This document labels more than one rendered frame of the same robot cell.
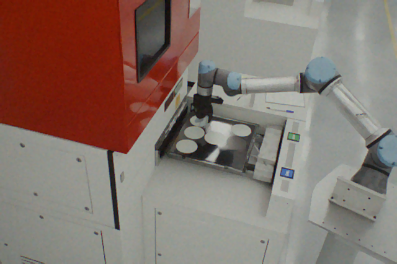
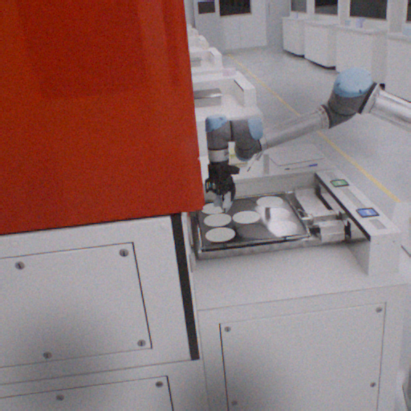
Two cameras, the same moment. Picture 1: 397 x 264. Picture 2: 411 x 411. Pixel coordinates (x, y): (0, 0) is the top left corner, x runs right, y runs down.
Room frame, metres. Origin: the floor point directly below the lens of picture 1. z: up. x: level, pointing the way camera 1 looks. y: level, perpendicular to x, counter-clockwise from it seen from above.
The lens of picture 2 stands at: (0.13, 0.47, 1.64)
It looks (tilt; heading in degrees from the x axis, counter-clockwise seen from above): 24 degrees down; 344
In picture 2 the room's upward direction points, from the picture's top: 6 degrees counter-clockwise
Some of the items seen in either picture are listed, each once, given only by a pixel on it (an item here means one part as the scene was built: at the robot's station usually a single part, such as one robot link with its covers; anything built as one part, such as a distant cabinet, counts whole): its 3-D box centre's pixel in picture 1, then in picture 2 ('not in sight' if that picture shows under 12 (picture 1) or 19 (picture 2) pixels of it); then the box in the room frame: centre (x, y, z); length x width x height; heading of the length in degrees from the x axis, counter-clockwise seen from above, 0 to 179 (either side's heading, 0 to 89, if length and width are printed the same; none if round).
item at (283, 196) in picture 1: (287, 165); (351, 215); (1.37, -0.41, 0.89); 0.55 x 0.09 x 0.14; 166
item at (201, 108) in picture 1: (202, 103); (219, 176); (1.58, 0.00, 1.06); 0.09 x 0.08 x 0.12; 130
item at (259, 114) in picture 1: (249, 101); (254, 177); (1.88, -0.26, 0.89); 0.62 x 0.35 x 0.14; 76
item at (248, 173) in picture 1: (219, 166); (270, 246); (1.39, -0.10, 0.84); 0.50 x 0.02 x 0.03; 76
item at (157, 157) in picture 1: (172, 131); (189, 226); (1.56, 0.13, 0.89); 0.44 x 0.02 x 0.10; 166
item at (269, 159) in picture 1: (267, 158); (323, 216); (1.40, -0.32, 0.89); 0.08 x 0.03 x 0.03; 76
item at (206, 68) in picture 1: (206, 74); (217, 132); (1.58, -0.01, 1.21); 0.09 x 0.08 x 0.11; 73
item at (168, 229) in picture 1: (229, 201); (274, 310); (1.58, -0.20, 0.41); 0.97 x 0.64 x 0.82; 166
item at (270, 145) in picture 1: (268, 153); (316, 214); (1.48, -0.34, 0.87); 0.36 x 0.08 x 0.03; 166
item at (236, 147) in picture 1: (214, 138); (246, 217); (1.52, -0.08, 0.90); 0.34 x 0.34 x 0.01; 76
